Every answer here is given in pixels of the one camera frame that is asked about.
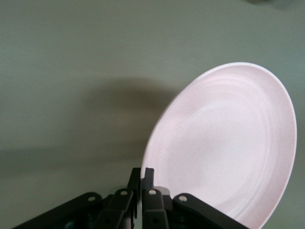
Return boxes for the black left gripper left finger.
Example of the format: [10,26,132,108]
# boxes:
[11,167,142,229]

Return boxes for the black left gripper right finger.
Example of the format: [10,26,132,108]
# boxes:
[140,167,253,229]

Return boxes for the pink bowl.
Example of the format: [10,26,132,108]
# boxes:
[140,62,298,229]

